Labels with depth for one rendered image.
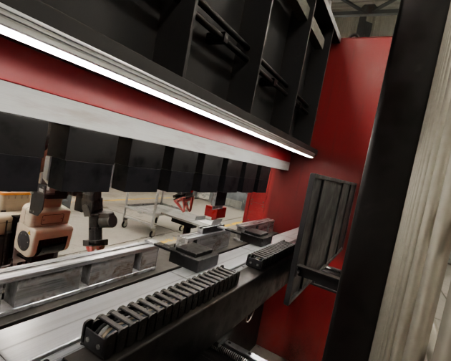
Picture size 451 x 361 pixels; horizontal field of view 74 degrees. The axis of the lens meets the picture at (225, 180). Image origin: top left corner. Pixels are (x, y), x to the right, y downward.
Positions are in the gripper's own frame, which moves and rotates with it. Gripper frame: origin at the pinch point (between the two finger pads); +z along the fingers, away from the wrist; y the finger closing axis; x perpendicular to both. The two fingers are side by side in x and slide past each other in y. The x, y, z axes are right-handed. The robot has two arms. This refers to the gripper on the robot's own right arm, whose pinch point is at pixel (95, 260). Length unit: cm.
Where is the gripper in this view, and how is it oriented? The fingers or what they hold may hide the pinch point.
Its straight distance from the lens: 150.3
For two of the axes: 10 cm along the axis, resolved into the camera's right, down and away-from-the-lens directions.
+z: 0.4, 9.9, -1.0
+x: 5.6, 0.6, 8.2
